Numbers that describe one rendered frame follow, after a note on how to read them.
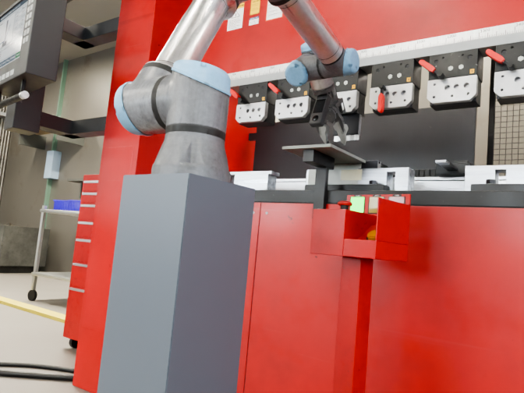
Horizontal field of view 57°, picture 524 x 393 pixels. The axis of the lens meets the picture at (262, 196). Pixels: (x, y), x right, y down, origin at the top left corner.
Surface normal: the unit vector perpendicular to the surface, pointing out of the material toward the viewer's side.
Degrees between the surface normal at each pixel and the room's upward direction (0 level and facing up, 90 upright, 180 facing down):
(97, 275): 90
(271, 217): 90
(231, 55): 90
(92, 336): 90
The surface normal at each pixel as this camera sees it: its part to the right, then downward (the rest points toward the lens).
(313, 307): -0.58, -0.14
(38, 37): 0.71, -0.01
